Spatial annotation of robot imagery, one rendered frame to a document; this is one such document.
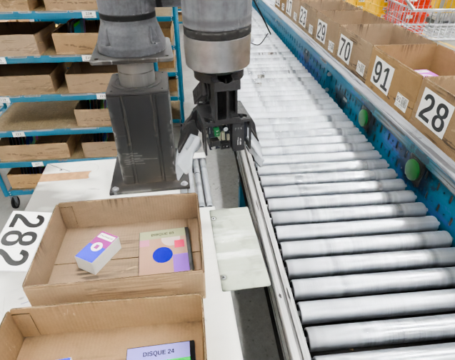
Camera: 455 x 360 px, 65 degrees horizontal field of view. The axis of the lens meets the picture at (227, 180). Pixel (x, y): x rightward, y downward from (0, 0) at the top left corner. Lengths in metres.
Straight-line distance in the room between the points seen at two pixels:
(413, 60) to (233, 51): 1.42
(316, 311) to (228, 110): 0.53
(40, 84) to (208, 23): 1.74
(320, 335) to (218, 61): 0.61
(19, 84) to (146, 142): 1.17
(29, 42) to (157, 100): 1.11
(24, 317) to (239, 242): 0.52
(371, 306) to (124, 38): 0.90
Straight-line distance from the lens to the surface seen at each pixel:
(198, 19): 0.47
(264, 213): 1.09
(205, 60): 0.48
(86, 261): 0.94
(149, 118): 1.10
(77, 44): 2.02
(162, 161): 1.17
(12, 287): 1.03
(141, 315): 0.81
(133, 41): 1.03
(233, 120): 0.51
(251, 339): 1.69
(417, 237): 1.14
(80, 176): 1.33
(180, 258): 0.93
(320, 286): 0.93
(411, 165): 1.30
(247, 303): 1.79
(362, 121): 1.59
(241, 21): 0.48
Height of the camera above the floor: 1.46
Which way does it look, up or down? 35 degrees down
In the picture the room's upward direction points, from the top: straight up
